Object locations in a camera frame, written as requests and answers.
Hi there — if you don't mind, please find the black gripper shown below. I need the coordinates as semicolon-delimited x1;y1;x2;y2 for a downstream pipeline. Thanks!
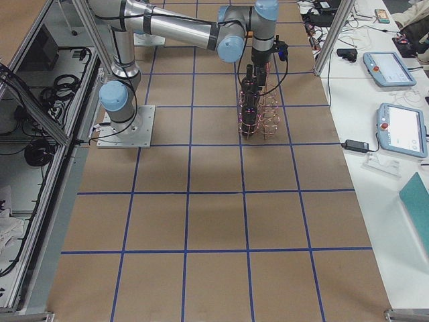
251;50;272;87

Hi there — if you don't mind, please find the teal folder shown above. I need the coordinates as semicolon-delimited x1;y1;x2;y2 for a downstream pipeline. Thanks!
400;172;429;254

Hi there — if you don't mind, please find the dark wine bottle right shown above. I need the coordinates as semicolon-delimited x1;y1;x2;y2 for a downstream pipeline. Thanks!
241;64;260;138

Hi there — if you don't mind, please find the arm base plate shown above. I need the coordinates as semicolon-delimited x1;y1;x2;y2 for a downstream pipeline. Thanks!
97;105;156;148
133;33;166;47

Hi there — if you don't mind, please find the copper wire bottle basket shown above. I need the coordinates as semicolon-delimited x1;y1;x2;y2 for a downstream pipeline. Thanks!
238;76;280;140

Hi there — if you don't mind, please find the teach pendant near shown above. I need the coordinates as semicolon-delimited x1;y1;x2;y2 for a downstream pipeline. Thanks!
376;103;428;158

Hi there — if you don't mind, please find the teach pendant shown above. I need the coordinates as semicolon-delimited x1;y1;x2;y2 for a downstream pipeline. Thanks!
363;52;416;87
376;103;428;158

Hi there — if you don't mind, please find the teach pendant far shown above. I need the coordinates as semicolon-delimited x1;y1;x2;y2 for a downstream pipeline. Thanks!
363;52;416;87

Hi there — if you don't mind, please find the black power adapter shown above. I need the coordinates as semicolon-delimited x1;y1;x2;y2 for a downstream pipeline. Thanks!
341;140;369;153

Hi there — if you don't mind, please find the side cable cabinet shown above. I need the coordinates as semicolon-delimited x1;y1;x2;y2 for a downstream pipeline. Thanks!
1;1;101;317

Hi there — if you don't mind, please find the aluminium frame post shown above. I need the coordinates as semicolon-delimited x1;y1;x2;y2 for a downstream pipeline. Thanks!
314;0;355;76

